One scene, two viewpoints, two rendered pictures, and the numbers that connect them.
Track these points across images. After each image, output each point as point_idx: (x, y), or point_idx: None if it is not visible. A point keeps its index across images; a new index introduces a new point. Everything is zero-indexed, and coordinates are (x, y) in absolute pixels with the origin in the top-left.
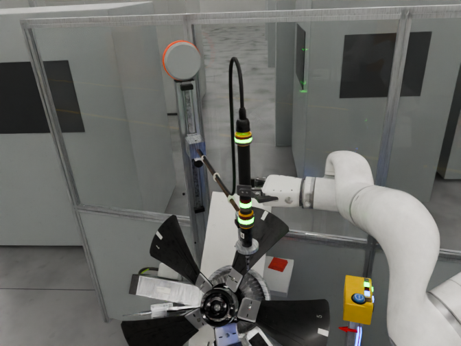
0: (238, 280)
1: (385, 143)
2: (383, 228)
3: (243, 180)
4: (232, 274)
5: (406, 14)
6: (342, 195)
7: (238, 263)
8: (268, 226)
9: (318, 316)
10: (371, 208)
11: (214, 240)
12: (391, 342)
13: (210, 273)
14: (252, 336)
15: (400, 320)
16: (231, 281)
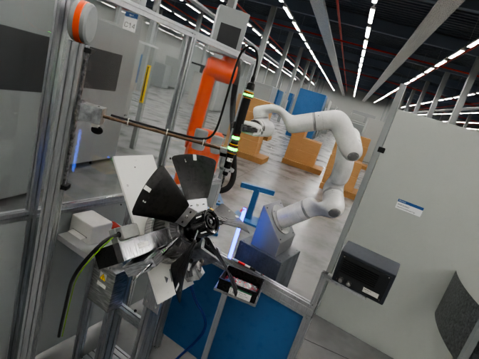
0: (204, 202)
1: (174, 115)
2: (343, 120)
3: (244, 121)
4: (192, 204)
5: (194, 35)
6: (299, 119)
7: (195, 194)
8: (203, 163)
9: (229, 211)
10: (336, 115)
11: (133, 197)
12: (351, 154)
13: (142, 225)
14: (204, 243)
15: (356, 144)
16: (196, 207)
